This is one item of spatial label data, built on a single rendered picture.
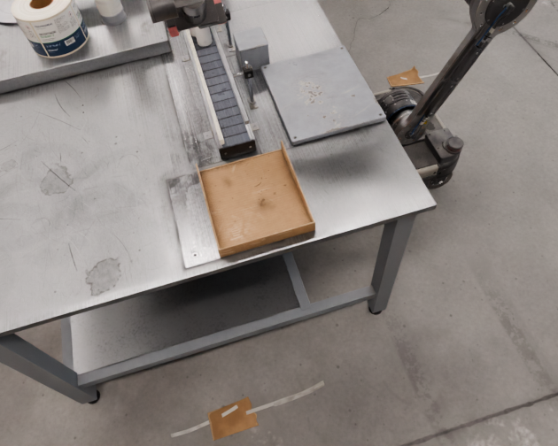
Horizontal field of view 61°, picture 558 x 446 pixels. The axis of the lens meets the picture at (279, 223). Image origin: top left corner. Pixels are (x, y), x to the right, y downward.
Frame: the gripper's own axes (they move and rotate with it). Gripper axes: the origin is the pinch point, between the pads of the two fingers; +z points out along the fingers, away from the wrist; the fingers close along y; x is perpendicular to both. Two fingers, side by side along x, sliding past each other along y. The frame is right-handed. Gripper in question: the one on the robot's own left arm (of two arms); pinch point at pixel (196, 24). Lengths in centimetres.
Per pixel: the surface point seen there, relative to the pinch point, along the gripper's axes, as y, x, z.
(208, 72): -0.9, 5.2, 33.7
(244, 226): 3, 53, 0
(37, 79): 55, -11, 49
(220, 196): 7.3, 44.2, 7.7
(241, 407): 24, 125, 48
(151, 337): 47, 89, 50
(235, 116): -4.1, 22.7, 19.5
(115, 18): 24, -26, 55
